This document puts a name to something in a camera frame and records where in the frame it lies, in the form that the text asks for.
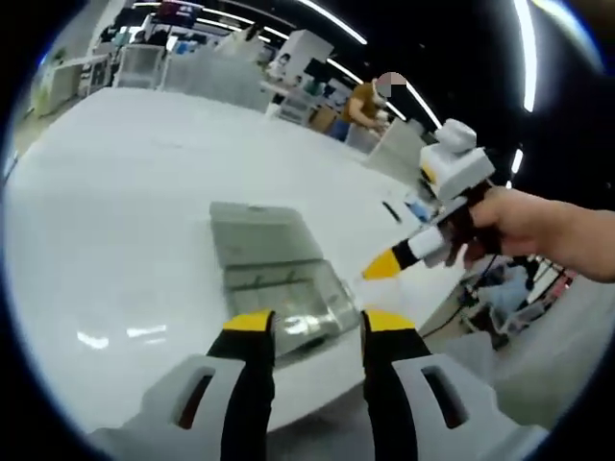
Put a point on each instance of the grey transparent guide fixture box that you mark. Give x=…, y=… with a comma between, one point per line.
x=259, y=235

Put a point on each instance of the ceiling light strip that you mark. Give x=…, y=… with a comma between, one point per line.
x=526, y=57

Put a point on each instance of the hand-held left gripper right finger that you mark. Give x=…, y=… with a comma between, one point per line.
x=389, y=384

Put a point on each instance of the person's right hand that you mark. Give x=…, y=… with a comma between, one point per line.
x=519, y=225

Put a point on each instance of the white counter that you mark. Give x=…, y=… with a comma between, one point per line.
x=72, y=84

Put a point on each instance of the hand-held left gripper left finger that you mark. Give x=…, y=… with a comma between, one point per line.
x=250, y=384

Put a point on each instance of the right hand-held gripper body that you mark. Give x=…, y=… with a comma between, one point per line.
x=459, y=163

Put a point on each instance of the grey partition screen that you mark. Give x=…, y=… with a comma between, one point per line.
x=221, y=79

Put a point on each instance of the blue packet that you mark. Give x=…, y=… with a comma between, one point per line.
x=417, y=211

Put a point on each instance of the white board panel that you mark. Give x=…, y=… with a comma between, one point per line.
x=399, y=141

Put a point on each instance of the black pen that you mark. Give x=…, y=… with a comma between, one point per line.
x=390, y=211

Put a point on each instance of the red display screen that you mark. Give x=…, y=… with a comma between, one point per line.
x=180, y=8

